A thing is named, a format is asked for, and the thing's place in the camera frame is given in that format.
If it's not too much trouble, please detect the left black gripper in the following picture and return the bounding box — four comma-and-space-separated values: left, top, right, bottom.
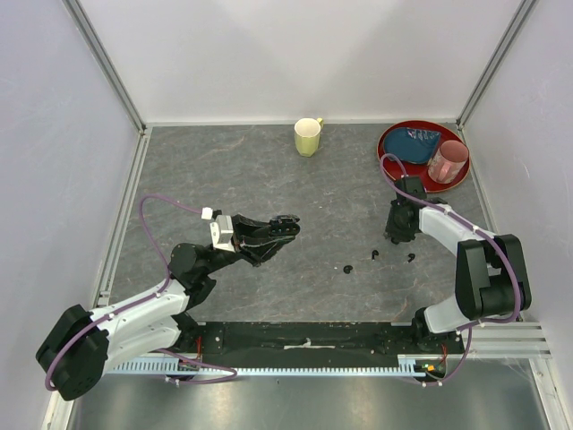
201, 214, 295, 276

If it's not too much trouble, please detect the black earbud charging case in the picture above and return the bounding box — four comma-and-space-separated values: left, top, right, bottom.
269, 214, 301, 237

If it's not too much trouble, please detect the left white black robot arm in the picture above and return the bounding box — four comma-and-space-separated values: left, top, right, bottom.
36, 212, 300, 400

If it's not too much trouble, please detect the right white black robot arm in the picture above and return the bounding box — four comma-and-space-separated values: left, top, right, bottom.
385, 176, 532, 353

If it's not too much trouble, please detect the pink patterned cup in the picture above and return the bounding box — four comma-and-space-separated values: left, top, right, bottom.
428, 140, 469, 185

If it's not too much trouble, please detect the blue ceramic plate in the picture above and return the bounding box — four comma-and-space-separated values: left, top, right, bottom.
382, 127, 441, 165

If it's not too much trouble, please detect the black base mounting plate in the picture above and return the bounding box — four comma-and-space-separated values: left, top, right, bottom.
171, 322, 464, 367

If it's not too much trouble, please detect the red round tray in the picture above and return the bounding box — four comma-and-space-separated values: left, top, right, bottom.
377, 120, 471, 194

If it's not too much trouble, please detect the yellow green mug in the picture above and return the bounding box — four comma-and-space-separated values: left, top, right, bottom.
294, 118, 323, 158

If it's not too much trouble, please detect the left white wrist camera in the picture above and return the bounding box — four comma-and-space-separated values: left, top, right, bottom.
201, 207, 235, 253

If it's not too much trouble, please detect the light blue cable duct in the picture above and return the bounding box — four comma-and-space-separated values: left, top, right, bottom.
108, 354, 445, 379

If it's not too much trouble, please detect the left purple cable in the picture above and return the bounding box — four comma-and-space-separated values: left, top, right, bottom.
46, 193, 238, 391

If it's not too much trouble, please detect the right aluminium frame post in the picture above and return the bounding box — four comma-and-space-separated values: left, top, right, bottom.
456, 0, 538, 133

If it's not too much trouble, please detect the aluminium frame post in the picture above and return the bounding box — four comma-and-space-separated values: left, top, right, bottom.
63, 0, 147, 134
456, 0, 538, 133

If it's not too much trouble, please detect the left aluminium frame post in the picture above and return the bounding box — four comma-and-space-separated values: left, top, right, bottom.
63, 0, 147, 134

